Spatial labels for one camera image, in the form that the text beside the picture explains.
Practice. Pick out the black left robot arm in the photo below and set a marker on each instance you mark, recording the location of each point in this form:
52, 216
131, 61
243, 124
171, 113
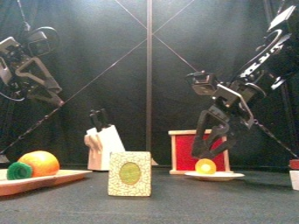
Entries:
4, 73

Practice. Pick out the red wooden box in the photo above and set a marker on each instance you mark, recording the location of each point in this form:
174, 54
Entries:
180, 154

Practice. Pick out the pink rectangular tray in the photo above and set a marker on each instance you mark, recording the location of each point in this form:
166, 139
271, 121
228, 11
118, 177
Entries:
43, 179

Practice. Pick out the green toy carrot top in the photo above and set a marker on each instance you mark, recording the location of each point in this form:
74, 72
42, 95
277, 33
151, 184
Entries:
19, 171

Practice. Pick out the small red and white box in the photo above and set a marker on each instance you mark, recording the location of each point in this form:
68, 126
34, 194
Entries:
294, 175

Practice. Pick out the small dark green block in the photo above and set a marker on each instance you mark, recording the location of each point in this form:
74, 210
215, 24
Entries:
130, 175

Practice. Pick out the orange toy carrot body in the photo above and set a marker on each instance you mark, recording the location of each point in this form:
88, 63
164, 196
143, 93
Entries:
42, 163

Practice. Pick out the white round plate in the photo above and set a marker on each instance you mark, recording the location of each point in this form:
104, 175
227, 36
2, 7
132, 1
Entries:
218, 176

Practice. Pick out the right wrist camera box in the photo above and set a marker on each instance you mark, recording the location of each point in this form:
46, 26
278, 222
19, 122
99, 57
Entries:
203, 83

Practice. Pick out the grey cube box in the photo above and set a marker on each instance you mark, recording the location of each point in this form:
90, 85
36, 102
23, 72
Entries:
104, 148

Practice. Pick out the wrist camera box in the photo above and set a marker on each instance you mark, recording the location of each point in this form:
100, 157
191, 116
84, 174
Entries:
203, 83
39, 43

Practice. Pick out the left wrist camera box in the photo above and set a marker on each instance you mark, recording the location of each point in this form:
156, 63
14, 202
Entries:
39, 43

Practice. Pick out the orange toy carrot slice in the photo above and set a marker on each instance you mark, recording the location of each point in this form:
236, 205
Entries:
206, 166

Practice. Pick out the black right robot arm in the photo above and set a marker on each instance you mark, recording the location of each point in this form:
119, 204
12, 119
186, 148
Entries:
273, 55

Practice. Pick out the vertical metal frame pole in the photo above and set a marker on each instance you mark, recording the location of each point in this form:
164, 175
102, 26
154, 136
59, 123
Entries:
148, 87

